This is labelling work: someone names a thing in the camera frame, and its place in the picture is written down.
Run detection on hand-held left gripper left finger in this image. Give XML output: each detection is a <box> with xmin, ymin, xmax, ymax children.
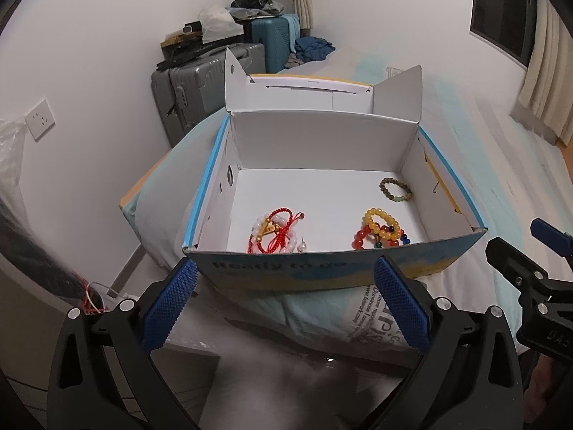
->
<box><xmin>47</xmin><ymin>257</ymin><xmax>203</xmax><ymax>430</ymax></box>

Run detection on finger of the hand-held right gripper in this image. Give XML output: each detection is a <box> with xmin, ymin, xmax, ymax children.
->
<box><xmin>485</xmin><ymin>236</ymin><xmax>573</xmax><ymax>312</ymax></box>
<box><xmin>530</xmin><ymin>217</ymin><xmax>573</xmax><ymax>257</ymax></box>

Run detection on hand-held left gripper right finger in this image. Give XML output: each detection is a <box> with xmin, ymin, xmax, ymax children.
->
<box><xmin>373</xmin><ymin>254</ymin><xmax>525</xmax><ymax>430</ymax></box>

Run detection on multicolour bead bracelet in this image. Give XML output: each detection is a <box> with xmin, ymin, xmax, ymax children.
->
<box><xmin>372</xmin><ymin>229</ymin><xmax>413</xmax><ymax>250</ymax></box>

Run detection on red bead bracelet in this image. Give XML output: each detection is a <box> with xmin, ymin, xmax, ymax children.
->
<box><xmin>350</xmin><ymin>225</ymin><xmax>381</xmax><ymax>252</ymax></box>

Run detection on yellow bead bracelet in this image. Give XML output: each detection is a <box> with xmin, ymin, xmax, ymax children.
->
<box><xmin>363</xmin><ymin>207</ymin><xmax>403</xmax><ymax>239</ymax></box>

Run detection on dark green bead bracelet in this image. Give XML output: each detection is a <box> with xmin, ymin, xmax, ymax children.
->
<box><xmin>380</xmin><ymin>177</ymin><xmax>414</xmax><ymax>203</ymax></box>

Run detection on plain red cord bracelet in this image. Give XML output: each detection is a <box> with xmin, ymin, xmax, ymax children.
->
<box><xmin>247</xmin><ymin>230</ymin><xmax>293</xmax><ymax>254</ymax></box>

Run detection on white pearl bracelet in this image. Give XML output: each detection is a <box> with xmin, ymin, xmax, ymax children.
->
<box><xmin>250</xmin><ymin>213</ymin><xmax>300</xmax><ymax>254</ymax></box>

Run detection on white cardboard box blue edges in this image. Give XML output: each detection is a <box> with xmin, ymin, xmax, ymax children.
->
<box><xmin>181</xmin><ymin>47</ymin><xmax>490</xmax><ymax>297</ymax></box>

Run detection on red cord bracelet gold charm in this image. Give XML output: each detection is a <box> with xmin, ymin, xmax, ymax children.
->
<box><xmin>260</xmin><ymin>208</ymin><xmax>308</xmax><ymax>239</ymax></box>

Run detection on person's right forearm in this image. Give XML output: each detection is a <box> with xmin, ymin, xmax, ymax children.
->
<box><xmin>527</xmin><ymin>353</ymin><xmax>558</xmax><ymax>397</ymax></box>

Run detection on striped printed bedsheet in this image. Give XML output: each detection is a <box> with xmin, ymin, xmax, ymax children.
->
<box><xmin>120</xmin><ymin>48</ymin><xmax>573</xmax><ymax>370</ymax></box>

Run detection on cream window curtain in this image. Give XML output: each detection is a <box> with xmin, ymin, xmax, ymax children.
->
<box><xmin>511</xmin><ymin>0</ymin><xmax>573</xmax><ymax>146</ymax></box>

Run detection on grey suitcase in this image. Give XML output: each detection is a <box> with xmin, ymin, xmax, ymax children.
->
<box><xmin>150</xmin><ymin>43</ymin><xmax>268</xmax><ymax>148</ymax></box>

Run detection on clear plastic bag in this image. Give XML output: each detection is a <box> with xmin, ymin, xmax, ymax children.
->
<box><xmin>0</xmin><ymin>115</ymin><xmax>28</xmax><ymax>200</ymax></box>

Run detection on dark window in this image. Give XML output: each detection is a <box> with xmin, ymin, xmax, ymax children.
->
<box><xmin>469</xmin><ymin>0</ymin><xmax>540</xmax><ymax>69</ymax></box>

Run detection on black flat items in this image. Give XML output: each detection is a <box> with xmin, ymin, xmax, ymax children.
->
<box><xmin>160</xmin><ymin>21</ymin><xmax>227</xmax><ymax>71</ymax></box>

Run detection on blue clothes pile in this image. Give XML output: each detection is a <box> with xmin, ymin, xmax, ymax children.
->
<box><xmin>294</xmin><ymin>35</ymin><xmax>336</xmax><ymax>62</ymax></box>

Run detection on teal suitcase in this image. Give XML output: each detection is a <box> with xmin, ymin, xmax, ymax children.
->
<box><xmin>250</xmin><ymin>13</ymin><xmax>302</xmax><ymax>75</ymax></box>

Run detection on white plastic bag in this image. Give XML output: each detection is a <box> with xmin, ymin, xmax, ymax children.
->
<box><xmin>198</xmin><ymin>5</ymin><xmax>245</xmax><ymax>44</ymax></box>

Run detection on dark clothes pile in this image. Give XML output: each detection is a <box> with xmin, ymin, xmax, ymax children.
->
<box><xmin>230</xmin><ymin>0</ymin><xmax>286</xmax><ymax>21</ymax></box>

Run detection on white cable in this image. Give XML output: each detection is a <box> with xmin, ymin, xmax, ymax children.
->
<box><xmin>90</xmin><ymin>281</ymin><xmax>140</xmax><ymax>307</ymax></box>

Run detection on red wires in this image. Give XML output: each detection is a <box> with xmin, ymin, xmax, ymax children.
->
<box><xmin>83</xmin><ymin>277</ymin><xmax>112</xmax><ymax>315</ymax></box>

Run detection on white wall socket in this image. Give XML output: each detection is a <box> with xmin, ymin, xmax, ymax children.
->
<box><xmin>24</xmin><ymin>97</ymin><xmax>57</xmax><ymax>142</ymax></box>

